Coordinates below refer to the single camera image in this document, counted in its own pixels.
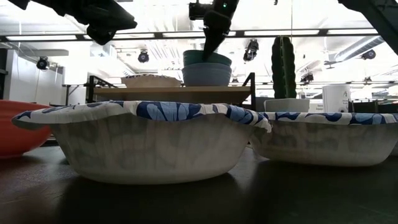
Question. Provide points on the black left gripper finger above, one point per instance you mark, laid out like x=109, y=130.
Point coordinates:
x=99, y=35
x=112, y=18

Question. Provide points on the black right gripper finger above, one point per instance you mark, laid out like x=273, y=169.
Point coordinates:
x=216, y=31

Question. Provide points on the blue-print white paper bowl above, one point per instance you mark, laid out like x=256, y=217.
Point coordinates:
x=149, y=81
x=326, y=143

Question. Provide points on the coral pink plastic bowl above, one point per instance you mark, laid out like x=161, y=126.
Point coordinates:
x=18, y=130

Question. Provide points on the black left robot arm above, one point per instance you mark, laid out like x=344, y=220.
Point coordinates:
x=20, y=3

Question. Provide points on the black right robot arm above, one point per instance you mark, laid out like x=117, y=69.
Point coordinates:
x=382, y=18

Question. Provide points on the black ceiling track light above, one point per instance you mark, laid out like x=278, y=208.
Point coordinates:
x=307, y=77
x=368, y=54
x=42, y=63
x=251, y=49
x=143, y=56

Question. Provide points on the tall green cactus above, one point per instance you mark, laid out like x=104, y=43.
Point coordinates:
x=283, y=68

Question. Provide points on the white plant pot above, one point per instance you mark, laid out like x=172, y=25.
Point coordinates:
x=286, y=104

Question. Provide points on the large crumpled blue-print paper bowl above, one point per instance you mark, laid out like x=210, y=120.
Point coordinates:
x=149, y=149

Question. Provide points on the white cylindrical appliance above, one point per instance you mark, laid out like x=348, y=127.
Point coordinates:
x=334, y=96

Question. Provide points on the black background rack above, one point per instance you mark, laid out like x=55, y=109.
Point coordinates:
x=373, y=107

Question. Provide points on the wooden shelf with black frame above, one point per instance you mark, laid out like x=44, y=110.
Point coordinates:
x=174, y=93

